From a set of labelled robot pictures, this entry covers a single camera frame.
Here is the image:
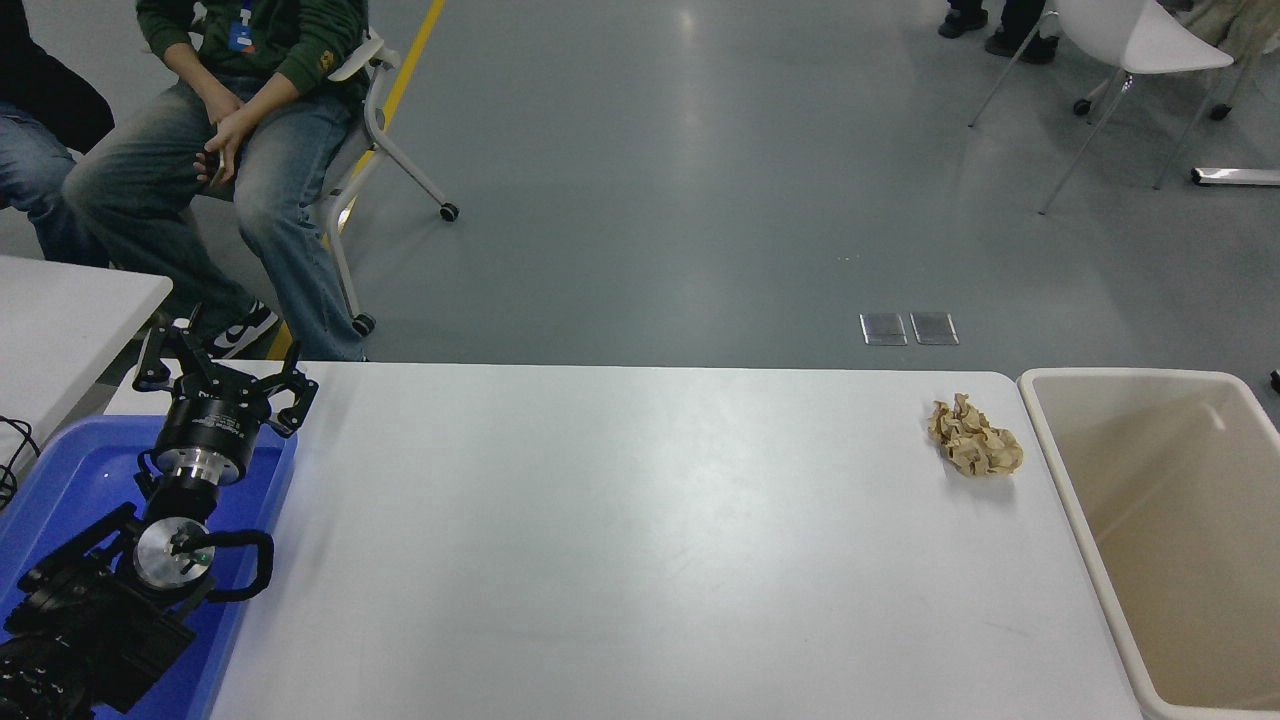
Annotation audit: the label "large pale plastic bin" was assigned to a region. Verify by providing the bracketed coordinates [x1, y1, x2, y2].
[1017, 367, 1280, 720]

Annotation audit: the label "tan paper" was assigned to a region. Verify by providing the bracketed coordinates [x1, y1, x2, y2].
[927, 393, 1025, 478]

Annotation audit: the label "blue plastic tray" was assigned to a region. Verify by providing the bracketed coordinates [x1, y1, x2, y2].
[0, 415, 301, 720]

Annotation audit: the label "seated person's left hand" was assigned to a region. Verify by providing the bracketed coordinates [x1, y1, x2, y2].
[200, 106, 251, 189]

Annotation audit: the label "black cables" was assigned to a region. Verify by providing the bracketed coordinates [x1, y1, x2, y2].
[0, 415, 43, 513]

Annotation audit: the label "white shell chair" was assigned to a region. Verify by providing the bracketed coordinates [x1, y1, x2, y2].
[968, 0, 1236, 216]

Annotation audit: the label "seated person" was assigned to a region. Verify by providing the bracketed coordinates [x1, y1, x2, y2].
[62, 0, 371, 363]

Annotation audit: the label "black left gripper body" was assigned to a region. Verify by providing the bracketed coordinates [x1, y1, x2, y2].
[153, 390, 263, 473]

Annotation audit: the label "grey wheeled office chair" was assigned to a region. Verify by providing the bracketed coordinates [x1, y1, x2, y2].
[150, 28, 461, 338]

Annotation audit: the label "wheeled chair with beige garment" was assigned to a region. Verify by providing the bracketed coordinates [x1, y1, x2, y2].
[1040, 0, 1280, 121]

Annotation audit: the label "person in black jacket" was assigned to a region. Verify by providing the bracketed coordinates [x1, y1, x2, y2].
[0, 0, 116, 269]

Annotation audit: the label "person in black trousers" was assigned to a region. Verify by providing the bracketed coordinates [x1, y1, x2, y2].
[938, 0, 1059, 66]

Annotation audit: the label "white side table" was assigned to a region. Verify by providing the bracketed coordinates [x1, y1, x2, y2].
[0, 253, 174, 471]

